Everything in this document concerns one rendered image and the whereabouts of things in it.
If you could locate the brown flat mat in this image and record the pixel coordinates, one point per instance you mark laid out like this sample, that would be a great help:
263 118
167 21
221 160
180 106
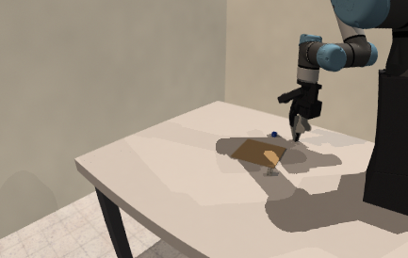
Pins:
260 153

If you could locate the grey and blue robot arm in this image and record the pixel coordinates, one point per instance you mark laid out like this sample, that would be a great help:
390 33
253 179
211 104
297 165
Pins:
356 16

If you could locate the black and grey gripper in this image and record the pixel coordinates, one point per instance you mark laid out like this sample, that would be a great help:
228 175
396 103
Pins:
301 105

